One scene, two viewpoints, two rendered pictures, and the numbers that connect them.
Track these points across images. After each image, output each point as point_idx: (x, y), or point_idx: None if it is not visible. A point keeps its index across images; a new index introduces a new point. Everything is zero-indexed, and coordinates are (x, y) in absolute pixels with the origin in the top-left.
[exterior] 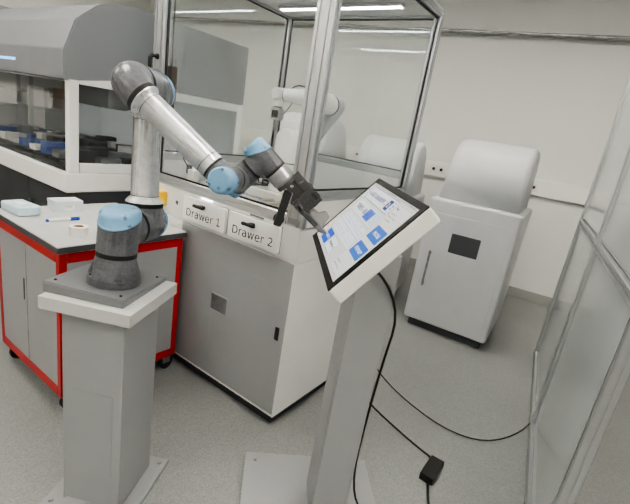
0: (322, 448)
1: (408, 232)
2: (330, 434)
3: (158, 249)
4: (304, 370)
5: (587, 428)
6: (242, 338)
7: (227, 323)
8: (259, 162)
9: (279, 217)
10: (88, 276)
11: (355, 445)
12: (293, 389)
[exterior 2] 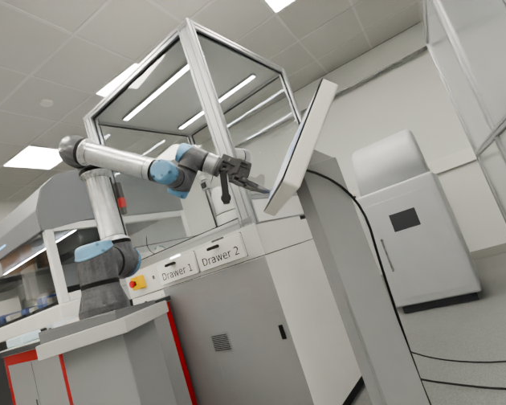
0: (380, 391)
1: (318, 104)
2: (377, 367)
3: None
4: (330, 368)
5: None
6: (255, 362)
7: (236, 356)
8: (189, 157)
9: (225, 194)
10: (79, 312)
11: (411, 369)
12: (330, 392)
